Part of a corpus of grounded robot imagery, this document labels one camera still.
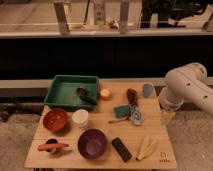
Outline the black ladle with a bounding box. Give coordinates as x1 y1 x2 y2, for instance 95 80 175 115
76 87 97 105

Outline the green plastic tray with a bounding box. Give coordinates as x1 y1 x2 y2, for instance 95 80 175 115
44 75 99 111

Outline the wooden spoon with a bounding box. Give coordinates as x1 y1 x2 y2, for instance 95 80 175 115
108 117 129 124

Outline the orange round fruit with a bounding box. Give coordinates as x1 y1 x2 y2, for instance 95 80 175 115
100 89 111 100

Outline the yellow banana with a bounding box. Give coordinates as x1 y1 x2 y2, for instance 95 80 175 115
136 136 157 161

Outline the green sponge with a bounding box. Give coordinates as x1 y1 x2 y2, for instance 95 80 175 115
113 105 131 118

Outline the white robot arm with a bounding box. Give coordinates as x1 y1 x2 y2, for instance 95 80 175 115
158 62 213 126

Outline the red bowl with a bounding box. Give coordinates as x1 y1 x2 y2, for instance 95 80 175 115
43 108 68 132

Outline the white cup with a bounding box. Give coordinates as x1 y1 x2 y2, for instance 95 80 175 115
72 109 89 129

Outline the purple bowl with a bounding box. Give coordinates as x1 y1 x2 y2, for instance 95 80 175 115
77 129 107 160

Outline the black rectangular block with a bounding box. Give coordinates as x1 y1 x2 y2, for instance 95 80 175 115
111 137 132 162

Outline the blue grey cup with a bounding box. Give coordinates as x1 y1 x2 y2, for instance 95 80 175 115
142 84 154 98

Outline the small black cup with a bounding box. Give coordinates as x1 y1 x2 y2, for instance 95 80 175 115
45 138 58 154

